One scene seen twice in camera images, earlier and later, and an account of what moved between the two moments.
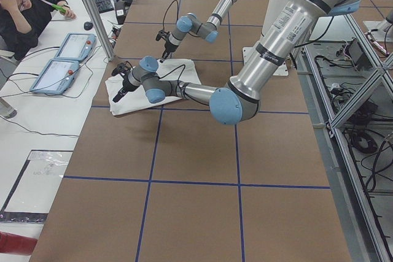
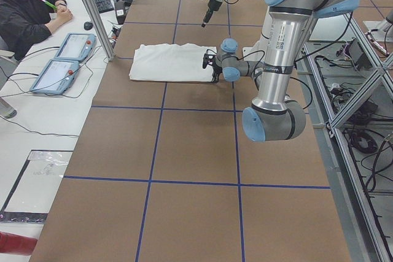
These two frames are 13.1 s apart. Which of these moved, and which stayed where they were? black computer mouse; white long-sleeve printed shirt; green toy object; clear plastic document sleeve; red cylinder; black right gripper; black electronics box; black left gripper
Moved: black right gripper; black left gripper; white long-sleeve printed shirt; green toy object
Stayed: black electronics box; red cylinder; clear plastic document sleeve; black computer mouse
